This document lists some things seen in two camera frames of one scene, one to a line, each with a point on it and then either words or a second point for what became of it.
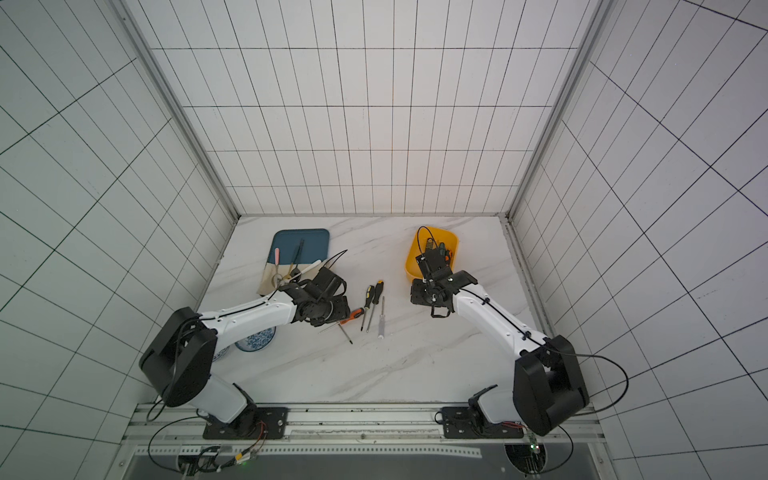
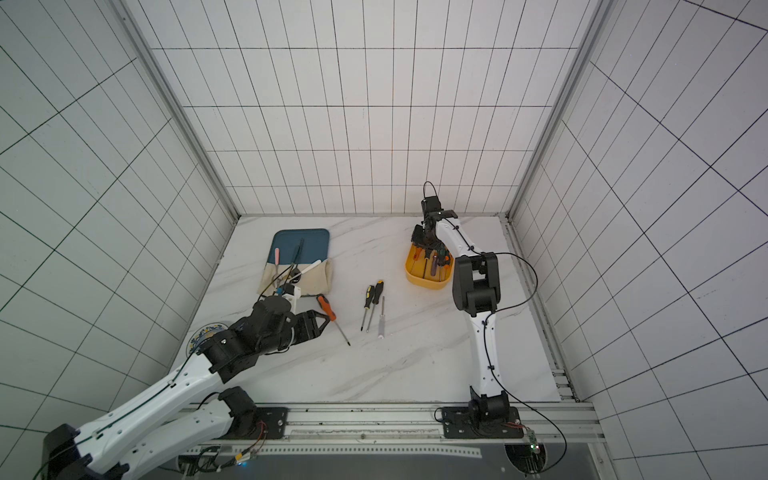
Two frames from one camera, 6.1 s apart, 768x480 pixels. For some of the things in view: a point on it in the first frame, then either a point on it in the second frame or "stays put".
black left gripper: x=341 y=312 → x=309 y=329
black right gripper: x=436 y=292 → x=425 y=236
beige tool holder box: x=289 y=273 stays put
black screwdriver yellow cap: x=376 y=299 stays put
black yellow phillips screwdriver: x=367 y=304 stays put
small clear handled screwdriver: x=382 y=321 stays put
